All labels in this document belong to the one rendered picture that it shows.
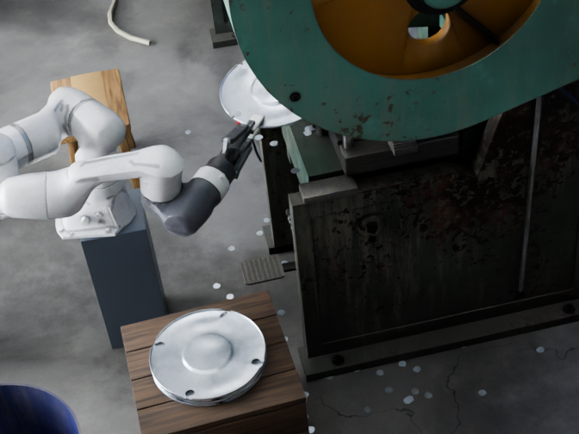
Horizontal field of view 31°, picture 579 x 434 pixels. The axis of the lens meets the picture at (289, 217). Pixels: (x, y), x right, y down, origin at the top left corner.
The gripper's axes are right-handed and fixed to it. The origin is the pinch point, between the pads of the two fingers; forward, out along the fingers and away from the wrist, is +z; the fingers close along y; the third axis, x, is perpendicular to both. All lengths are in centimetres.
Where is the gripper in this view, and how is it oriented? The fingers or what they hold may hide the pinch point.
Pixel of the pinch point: (253, 126)
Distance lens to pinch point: 265.4
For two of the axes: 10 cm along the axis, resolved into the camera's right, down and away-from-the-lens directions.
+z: 4.3, -6.6, 6.2
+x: -9.0, -2.4, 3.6
